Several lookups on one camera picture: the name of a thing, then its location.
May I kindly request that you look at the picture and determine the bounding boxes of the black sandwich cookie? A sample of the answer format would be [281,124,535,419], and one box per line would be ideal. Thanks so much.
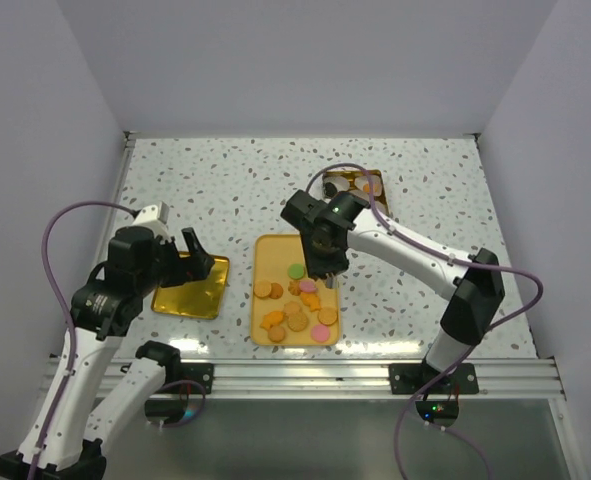
[323,182,338,198]

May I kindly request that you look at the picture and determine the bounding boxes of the gold tin lid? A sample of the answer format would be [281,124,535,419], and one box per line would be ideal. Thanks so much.
[151,255,230,320]

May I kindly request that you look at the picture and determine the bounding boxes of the steel serving tongs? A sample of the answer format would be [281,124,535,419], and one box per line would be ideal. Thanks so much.
[324,273,337,289]

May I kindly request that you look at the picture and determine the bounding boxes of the orange round cookie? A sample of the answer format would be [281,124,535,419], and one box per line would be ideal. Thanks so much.
[361,183,382,197]

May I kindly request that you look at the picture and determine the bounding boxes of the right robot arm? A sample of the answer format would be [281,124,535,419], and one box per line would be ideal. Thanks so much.
[281,190,505,393]

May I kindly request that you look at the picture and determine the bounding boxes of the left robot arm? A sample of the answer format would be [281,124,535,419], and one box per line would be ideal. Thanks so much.
[0,221,214,479]

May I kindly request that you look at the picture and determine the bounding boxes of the green cookie tin box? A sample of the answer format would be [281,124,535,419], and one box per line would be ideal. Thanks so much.
[322,170,389,215]

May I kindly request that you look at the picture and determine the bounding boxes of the white paper cup top-left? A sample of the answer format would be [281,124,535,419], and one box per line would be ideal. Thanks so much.
[322,175,354,198]

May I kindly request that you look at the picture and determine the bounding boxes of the white paper cup top-right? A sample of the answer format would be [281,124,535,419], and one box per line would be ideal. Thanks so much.
[352,176,383,200]

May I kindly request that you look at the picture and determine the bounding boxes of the pink round cookie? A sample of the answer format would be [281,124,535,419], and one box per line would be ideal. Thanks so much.
[299,279,318,293]
[310,324,331,343]

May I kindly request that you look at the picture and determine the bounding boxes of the round dotted biscuit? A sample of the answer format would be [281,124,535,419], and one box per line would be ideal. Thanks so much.
[253,280,272,298]

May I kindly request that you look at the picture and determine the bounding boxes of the orange fish cookie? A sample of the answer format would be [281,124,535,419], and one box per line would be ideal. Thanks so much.
[300,292,322,312]
[260,311,285,331]

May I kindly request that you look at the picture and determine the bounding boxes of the brown round biscuit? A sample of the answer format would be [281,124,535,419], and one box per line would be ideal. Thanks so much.
[269,283,283,299]

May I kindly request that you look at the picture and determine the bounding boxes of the flower shaped cookie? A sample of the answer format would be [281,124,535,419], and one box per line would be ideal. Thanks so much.
[283,301,301,316]

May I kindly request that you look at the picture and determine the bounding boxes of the yellow plastic tray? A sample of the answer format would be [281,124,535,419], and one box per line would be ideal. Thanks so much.
[250,235,341,348]

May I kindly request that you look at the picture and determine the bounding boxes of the right dotted biscuit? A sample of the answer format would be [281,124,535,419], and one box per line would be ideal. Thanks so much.
[317,307,338,326]

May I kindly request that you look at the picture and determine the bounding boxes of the large dotted biscuit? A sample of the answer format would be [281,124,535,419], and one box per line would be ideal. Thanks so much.
[287,311,309,332]

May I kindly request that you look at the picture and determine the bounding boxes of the round tan biscuit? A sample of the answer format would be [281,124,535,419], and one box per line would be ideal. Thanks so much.
[268,325,286,343]

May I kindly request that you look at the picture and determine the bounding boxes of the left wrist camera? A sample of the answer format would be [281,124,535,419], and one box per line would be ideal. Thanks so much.
[133,202,169,228]

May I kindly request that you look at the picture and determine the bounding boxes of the aluminium frame rail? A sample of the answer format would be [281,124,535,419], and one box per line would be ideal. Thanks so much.
[44,357,561,401]

